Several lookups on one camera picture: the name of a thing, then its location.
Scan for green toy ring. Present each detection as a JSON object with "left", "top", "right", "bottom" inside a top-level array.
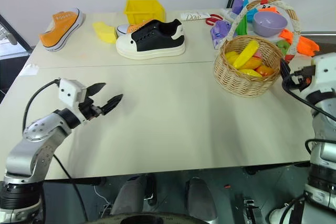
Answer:
[{"left": 276, "top": 39, "right": 290, "bottom": 57}]

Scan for purple tissue pack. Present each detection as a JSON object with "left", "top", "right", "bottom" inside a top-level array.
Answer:
[{"left": 209, "top": 20, "right": 233, "bottom": 50}]

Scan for blue toy piece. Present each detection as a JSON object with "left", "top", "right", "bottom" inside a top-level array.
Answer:
[{"left": 245, "top": 8, "right": 259, "bottom": 23}]

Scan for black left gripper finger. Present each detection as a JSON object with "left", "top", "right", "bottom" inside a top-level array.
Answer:
[
  {"left": 100, "top": 93, "right": 124, "bottom": 116},
  {"left": 86, "top": 82, "right": 107, "bottom": 102}
]

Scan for yellow plastic bin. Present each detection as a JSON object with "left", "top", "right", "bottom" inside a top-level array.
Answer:
[{"left": 123, "top": 0, "right": 166, "bottom": 25}]

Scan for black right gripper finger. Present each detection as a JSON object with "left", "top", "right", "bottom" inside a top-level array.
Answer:
[{"left": 280, "top": 59, "right": 292, "bottom": 81}]

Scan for dark rounded shape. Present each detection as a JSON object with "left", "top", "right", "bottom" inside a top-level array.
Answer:
[
  {"left": 110, "top": 175, "right": 148, "bottom": 217},
  {"left": 185, "top": 176, "right": 219, "bottom": 221}
]

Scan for yellow toy lemon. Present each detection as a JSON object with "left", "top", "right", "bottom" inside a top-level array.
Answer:
[{"left": 225, "top": 51, "right": 240, "bottom": 66}]

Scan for green toy piece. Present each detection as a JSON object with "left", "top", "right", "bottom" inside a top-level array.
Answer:
[{"left": 235, "top": 14, "right": 249, "bottom": 36}]

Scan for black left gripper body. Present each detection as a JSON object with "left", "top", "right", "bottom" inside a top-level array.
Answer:
[{"left": 78, "top": 97, "right": 104, "bottom": 121}]

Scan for orange toy piece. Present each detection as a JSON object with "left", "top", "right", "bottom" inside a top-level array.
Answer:
[
  {"left": 298, "top": 36, "right": 321, "bottom": 57},
  {"left": 279, "top": 29, "right": 293, "bottom": 45}
]

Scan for purple toy block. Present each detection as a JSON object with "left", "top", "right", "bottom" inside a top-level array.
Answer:
[{"left": 232, "top": 0, "right": 245, "bottom": 15}]

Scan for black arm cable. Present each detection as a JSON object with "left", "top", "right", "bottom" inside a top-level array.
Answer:
[
  {"left": 281, "top": 76, "right": 336, "bottom": 124},
  {"left": 22, "top": 78, "right": 61, "bottom": 132}
]

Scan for black and white sneaker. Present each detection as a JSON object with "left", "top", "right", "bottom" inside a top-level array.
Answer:
[{"left": 115, "top": 19, "right": 186, "bottom": 60}]

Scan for orange canvas sneaker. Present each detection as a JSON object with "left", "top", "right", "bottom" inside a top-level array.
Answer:
[
  {"left": 38, "top": 8, "right": 86, "bottom": 52},
  {"left": 116, "top": 23, "right": 145, "bottom": 37}
]

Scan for white and red toy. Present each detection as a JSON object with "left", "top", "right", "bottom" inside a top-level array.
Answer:
[{"left": 259, "top": 0, "right": 278, "bottom": 15}]

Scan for wicker basket with lace handle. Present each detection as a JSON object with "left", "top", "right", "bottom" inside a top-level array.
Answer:
[{"left": 214, "top": 0, "right": 301, "bottom": 98}]

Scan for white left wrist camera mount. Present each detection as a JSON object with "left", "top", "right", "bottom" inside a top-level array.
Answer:
[{"left": 58, "top": 78, "right": 89, "bottom": 124}]

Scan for yellow toy banana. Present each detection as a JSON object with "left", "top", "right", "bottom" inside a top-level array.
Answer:
[{"left": 233, "top": 40, "right": 259, "bottom": 70}]

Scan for yellow sponge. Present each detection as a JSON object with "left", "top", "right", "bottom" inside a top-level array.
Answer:
[{"left": 92, "top": 21, "right": 118, "bottom": 44}]

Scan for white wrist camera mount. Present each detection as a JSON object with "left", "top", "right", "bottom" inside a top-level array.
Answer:
[
  {"left": 310, "top": 52, "right": 336, "bottom": 91},
  {"left": 58, "top": 78, "right": 89, "bottom": 124}
]

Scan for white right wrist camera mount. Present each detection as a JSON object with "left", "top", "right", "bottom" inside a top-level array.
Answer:
[{"left": 310, "top": 52, "right": 336, "bottom": 91}]

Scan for dark round base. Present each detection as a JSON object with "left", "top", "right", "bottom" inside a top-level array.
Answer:
[{"left": 97, "top": 212, "right": 208, "bottom": 224}]

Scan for black cable under table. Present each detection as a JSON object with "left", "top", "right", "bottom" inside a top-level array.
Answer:
[{"left": 52, "top": 155, "right": 90, "bottom": 224}]

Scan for red scissors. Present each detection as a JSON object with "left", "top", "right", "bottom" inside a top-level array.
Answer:
[{"left": 205, "top": 14, "right": 224, "bottom": 26}]

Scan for purple plastic bowl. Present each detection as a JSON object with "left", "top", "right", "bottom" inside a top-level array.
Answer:
[{"left": 253, "top": 10, "right": 288, "bottom": 38}]

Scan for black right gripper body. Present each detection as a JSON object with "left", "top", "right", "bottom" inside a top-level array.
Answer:
[{"left": 292, "top": 65, "right": 316, "bottom": 90}]

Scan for yellow toy fruit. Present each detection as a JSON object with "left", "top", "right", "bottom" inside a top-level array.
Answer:
[{"left": 237, "top": 68, "right": 264, "bottom": 79}]

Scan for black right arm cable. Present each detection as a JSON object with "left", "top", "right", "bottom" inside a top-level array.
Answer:
[{"left": 281, "top": 76, "right": 336, "bottom": 124}]

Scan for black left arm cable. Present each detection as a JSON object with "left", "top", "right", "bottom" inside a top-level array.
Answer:
[{"left": 22, "top": 78, "right": 61, "bottom": 132}]

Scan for black chair frame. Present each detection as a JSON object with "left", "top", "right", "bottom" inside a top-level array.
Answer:
[{"left": 0, "top": 14, "right": 35, "bottom": 57}]

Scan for white Dove box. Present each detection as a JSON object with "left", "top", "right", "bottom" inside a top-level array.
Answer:
[{"left": 180, "top": 11, "right": 211, "bottom": 22}]

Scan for orange toy fruit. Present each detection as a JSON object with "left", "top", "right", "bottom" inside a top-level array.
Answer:
[{"left": 255, "top": 65, "right": 275, "bottom": 77}]

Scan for orange toy mango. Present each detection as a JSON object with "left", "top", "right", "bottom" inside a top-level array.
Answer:
[{"left": 241, "top": 57, "right": 262, "bottom": 71}]

